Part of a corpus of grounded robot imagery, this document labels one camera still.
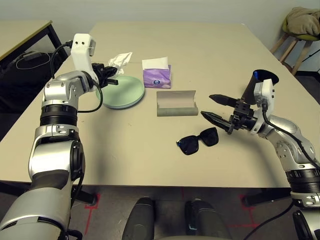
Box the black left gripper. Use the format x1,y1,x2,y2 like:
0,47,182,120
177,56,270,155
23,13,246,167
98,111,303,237
91,62,120,88

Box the dark left robot leg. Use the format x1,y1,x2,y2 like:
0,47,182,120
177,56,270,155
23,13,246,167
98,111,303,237
121,197,157,240

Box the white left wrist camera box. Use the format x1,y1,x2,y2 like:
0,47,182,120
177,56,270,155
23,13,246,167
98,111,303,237
70,33,98,83

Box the grey glasses case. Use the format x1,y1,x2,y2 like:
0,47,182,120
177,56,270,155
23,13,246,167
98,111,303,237
156,89,199,118

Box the black sunglasses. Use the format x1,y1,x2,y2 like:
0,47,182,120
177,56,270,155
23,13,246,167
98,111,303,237
175,126,220,156

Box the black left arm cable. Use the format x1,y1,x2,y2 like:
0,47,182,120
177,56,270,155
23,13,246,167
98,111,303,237
51,42,104,113

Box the green stool cushion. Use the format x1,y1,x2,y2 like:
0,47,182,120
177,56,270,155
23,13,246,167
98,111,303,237
282,19,320,41

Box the white power strip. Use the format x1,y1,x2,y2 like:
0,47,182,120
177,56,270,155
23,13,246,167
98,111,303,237
21,51,42,61

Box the dark robot leg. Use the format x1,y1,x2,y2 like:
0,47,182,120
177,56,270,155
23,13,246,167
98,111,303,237
121,197,157,240
184,198,232,240

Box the purple tissue pack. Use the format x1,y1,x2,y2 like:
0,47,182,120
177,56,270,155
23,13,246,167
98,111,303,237
141,56,173,90

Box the beige jacket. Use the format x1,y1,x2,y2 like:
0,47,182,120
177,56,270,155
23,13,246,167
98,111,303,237
285,6,320,36

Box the white tissue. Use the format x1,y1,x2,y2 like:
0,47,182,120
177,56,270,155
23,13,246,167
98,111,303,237
107,51,133,76

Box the black cup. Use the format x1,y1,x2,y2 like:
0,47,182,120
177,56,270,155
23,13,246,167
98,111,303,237
241,68,280,106

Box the light blue plate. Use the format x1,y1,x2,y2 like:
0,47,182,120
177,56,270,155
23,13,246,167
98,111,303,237
102,92,146,110

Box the dark right robot leg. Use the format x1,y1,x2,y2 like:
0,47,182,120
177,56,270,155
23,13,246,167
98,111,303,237
184,198,232,240

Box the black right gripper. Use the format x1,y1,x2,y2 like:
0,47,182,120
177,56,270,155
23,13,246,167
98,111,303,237
200,94,256,136

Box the light green plate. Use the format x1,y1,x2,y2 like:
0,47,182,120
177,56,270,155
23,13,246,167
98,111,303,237
95,74,145,109

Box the white floor cable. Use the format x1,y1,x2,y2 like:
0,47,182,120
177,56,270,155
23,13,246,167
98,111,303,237
16,51,52,71

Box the wooden stool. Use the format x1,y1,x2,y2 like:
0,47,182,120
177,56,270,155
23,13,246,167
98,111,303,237
270,33,313,76

